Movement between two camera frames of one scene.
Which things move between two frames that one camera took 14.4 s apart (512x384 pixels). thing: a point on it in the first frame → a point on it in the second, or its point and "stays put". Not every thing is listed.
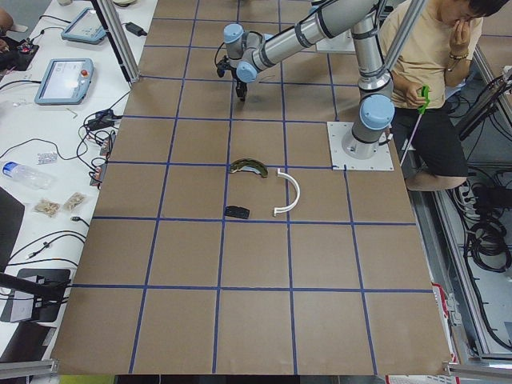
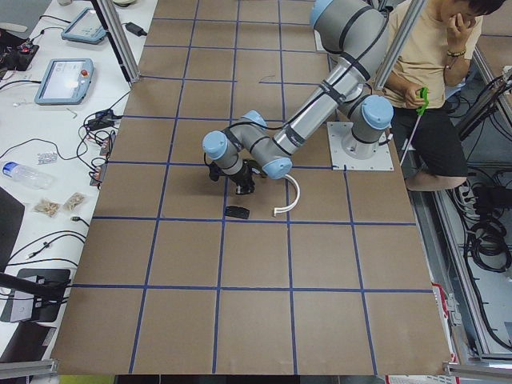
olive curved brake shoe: [247, 164] stays put
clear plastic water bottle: [38, 178] stays put
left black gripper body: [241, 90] → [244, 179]
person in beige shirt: [433, 59] stays put
